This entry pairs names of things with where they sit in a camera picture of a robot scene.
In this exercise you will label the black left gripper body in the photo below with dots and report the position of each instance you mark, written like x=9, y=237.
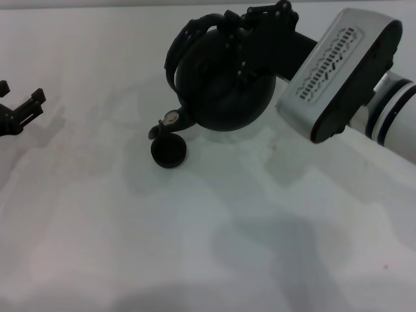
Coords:
x=8, y=122

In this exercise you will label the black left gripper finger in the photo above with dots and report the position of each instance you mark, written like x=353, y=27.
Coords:
x=4, y=88
x=31, y=107

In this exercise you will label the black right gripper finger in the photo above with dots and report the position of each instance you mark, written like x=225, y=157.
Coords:
x=269, y=13
x=239, y=48

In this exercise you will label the small dark brown teacup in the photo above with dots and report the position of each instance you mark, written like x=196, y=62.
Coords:
x=169, y=154

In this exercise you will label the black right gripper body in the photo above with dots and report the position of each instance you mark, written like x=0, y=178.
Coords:
x=276, y=45

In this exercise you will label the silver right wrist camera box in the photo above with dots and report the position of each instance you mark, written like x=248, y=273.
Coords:
x=338, y=74

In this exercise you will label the white and silver right arm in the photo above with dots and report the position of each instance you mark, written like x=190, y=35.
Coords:
x=399, y=110

